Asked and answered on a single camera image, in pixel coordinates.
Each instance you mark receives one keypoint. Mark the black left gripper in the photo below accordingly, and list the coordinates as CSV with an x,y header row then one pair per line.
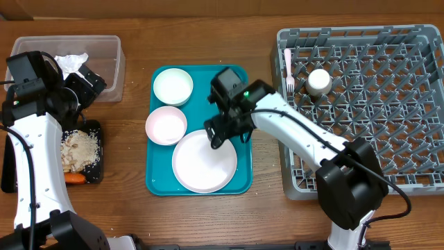
x,y
87,91

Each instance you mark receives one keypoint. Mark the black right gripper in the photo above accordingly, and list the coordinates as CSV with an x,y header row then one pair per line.
x,y
218,132

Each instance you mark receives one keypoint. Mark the white tissue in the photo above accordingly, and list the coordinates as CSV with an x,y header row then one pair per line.
x,y
71,63

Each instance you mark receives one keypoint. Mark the white plastic fork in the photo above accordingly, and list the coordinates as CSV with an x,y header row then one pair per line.
x,y
290,81

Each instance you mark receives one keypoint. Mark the white bowl with crumbs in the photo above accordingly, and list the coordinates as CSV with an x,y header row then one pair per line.
x,y
173,86

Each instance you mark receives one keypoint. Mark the pink bowl with cereal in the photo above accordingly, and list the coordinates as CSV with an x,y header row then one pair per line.
x,y
166,125

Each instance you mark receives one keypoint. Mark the white round plate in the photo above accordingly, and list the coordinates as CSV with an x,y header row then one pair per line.
x,y
200,168

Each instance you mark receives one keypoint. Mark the white plastic cup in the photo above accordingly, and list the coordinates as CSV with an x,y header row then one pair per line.
x,y
319,83

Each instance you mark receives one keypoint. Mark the orange carrot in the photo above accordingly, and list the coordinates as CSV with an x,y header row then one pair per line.
x,y
74,178

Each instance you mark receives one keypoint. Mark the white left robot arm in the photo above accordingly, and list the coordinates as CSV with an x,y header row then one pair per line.
x,y
44,208

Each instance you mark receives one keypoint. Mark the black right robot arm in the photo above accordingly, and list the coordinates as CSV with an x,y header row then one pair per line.
x,y
349,180

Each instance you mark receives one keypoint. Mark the grey dishwasher rack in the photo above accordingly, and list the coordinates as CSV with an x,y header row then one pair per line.
x,y
387,87

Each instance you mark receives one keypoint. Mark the clear plastic bin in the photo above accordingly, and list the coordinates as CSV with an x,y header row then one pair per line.
x,y
105,56

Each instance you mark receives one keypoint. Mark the spilled rice and peanuts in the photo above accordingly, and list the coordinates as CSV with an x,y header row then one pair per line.
x,y
79,150

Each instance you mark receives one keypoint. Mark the teal serving tray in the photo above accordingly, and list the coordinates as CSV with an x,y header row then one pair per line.
x,y
160,179

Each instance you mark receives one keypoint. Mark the black tray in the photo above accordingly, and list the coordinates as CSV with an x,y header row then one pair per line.
x,y
93,174

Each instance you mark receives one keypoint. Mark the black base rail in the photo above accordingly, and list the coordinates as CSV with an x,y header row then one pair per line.
x,y
225,247

